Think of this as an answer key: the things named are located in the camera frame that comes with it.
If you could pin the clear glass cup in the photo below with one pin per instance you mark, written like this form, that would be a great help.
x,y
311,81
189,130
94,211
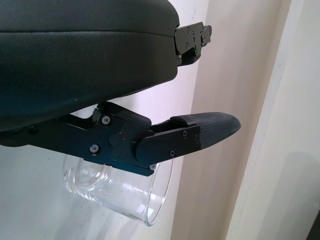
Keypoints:
x,y
112,195

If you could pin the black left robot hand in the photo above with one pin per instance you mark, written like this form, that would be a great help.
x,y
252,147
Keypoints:
x,y
75,62

